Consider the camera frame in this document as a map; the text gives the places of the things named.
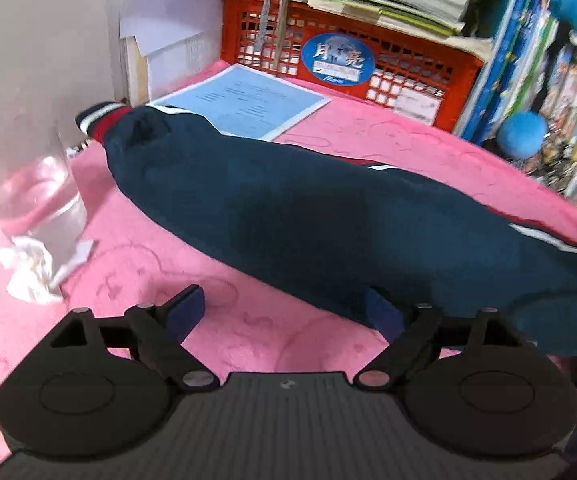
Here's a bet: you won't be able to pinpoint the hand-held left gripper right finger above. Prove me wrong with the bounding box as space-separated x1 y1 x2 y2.
359 287 525 392

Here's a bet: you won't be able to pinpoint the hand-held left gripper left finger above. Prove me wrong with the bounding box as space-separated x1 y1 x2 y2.
48 284 222 394

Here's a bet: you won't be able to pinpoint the navy pants with striped cuffs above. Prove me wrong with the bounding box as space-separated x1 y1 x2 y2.
75 102 577 358

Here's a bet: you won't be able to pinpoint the pink rabbit print blanket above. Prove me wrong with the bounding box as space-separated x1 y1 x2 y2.
0 57 577 478

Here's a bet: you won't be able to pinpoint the crumpled white tissue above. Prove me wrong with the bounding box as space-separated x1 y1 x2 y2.
0 237 94 306

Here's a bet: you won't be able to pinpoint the clear drinking glass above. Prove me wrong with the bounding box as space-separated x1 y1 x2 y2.
0 110 88 286

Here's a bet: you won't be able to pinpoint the light blue paper sheet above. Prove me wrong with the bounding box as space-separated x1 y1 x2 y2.
146 63 332 142

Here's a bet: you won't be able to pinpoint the blue plush ball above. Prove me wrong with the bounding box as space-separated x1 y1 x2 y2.
497 111 549 158

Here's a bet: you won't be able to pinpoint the red plastic crate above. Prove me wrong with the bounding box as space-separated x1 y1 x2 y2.
220 0 484 131

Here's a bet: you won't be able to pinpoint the row of tall colourful books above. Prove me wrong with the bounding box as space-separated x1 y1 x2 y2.
453 0 577 211

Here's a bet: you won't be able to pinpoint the loose white papers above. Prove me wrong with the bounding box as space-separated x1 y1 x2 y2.
118 0 249 106

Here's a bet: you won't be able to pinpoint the grey lanyard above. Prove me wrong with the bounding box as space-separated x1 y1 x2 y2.
256 0 294 61

